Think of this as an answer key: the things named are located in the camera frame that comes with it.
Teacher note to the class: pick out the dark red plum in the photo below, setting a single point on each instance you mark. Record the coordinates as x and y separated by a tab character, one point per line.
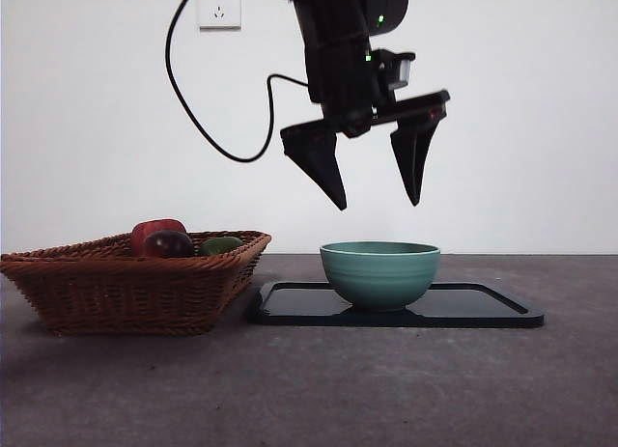
168	245

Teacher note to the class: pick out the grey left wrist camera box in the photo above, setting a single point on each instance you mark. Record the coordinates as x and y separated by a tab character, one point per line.
403	73

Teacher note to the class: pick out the brown wicker basket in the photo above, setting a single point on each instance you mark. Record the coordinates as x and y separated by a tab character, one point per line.
125	292

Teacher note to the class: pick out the white wall socket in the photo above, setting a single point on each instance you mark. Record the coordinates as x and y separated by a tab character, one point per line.
222	10

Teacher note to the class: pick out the dark green rectangular tray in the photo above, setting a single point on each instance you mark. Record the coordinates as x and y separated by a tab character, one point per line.
458	304

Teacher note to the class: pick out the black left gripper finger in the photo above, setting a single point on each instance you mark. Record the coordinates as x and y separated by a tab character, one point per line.
412	162
316	157

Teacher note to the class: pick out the teal bowl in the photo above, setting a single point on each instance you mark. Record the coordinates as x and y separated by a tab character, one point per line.
381	278

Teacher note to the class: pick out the red apple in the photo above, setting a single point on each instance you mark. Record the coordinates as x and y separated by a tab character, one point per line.
154	227

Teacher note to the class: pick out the green lime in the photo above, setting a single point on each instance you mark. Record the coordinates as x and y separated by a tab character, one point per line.
219	244

